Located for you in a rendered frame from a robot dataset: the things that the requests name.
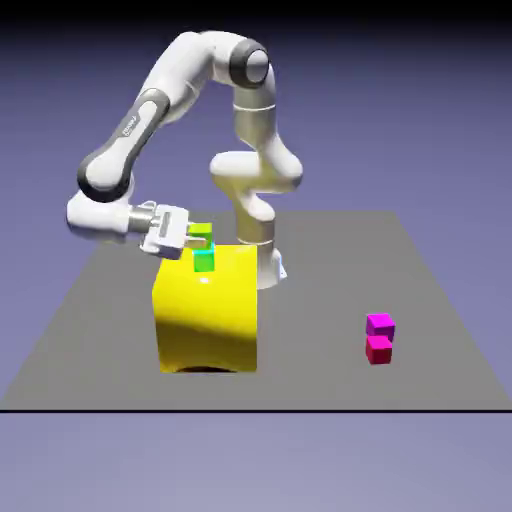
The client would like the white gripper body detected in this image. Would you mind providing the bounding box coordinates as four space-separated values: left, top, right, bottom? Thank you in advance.
138 204 190 260

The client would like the small lime green cube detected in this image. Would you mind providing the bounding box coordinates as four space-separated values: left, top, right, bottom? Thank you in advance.
187 222 214 250

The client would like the small magenta cube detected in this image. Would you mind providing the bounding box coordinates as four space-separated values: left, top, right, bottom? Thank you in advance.
365 312 396 344

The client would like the small red cube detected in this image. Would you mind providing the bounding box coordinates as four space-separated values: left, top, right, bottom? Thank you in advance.
364 335 394 366

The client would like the large yellow box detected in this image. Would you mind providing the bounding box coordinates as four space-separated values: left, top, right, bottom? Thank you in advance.
151 243 259 375

